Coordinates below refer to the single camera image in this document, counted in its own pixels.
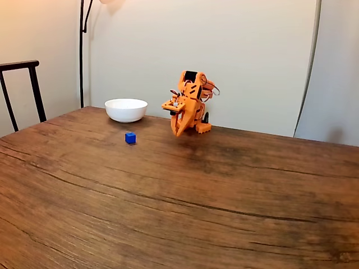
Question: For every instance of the white bowl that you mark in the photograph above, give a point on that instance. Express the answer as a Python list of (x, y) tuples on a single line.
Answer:
[(126, 110)]

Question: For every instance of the black chair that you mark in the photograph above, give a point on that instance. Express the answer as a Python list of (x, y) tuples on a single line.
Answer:
[(35, 89)]

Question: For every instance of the black floor lamp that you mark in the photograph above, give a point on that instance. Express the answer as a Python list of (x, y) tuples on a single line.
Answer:
[(81, 70)]

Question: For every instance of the blue cube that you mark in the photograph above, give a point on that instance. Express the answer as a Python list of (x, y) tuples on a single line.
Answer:
[(130, 138)]

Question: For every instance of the orange gripper camera mount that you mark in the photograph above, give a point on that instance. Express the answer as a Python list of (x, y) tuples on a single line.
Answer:
[(171, 105)]

